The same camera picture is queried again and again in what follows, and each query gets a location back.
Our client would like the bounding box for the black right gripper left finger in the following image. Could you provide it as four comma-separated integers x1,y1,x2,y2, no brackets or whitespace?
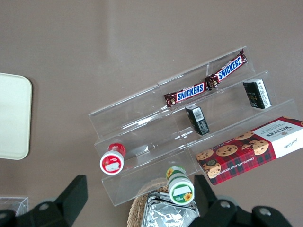
29,175,89,227

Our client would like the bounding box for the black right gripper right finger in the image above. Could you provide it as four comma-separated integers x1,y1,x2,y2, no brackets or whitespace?
194,175,251,227

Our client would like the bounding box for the oval tan wicker basket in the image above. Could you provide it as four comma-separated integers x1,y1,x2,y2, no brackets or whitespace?
127,184,199,227

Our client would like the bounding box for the beige rectangular serving tray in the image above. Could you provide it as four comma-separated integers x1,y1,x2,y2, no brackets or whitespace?
0,72,33,161

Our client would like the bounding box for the green lidded yogurt cup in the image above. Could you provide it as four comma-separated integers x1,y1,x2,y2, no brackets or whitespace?
165,166,195,205

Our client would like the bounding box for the silver foil packet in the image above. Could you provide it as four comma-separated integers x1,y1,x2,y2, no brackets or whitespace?
142,191,200,227

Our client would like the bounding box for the red lidded yogurt cup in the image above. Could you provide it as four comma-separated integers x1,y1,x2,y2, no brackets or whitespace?
99,143,126,175

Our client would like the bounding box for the clear acrylic bottle rack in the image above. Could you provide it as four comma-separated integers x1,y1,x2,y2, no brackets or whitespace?
0,195,29,215

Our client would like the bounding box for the red tartan cookie box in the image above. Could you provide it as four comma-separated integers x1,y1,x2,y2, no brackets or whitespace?
196,115,303,186

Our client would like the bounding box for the clear acrylic step riser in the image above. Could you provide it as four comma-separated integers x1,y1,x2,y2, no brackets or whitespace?
88,80,200,209
157,46,303,187

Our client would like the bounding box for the small black box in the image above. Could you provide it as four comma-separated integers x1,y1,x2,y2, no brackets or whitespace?
185,105,210,136
243,78,273,110

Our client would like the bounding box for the Snickers chocolate bar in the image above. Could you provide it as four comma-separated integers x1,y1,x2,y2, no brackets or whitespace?
204,49,248,92
163,82,207,108

